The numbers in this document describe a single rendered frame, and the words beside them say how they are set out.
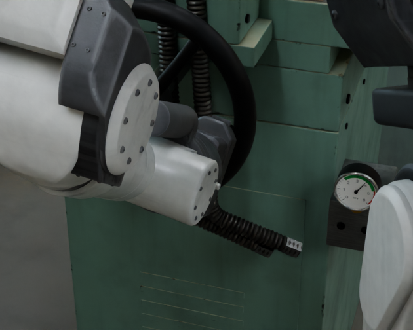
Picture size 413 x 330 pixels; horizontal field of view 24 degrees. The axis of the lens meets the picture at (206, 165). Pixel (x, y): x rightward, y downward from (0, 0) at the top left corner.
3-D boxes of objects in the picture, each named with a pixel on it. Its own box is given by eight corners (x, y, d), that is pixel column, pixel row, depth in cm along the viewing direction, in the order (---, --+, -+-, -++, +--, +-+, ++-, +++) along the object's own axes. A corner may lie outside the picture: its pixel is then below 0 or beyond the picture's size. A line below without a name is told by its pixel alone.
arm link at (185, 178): (212, 231, 97) (179, 241, 86) (118, 195, 100) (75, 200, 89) (248, 126, 96) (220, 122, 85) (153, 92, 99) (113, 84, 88)
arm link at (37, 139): (158, 221, 79) (74, 209, 60) (48, 186, 81) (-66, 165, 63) (196, 99, 79) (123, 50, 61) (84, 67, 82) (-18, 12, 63)
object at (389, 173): (325, 246, 140) (328, 201, 136) (341, 201, 150) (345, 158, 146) (382, 256, 138) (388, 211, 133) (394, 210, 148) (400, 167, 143)
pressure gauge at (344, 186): (330, 218, 134) (334, 169, 129) (335, 203, 137) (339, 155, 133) (375, 226, 132) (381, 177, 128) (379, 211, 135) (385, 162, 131)
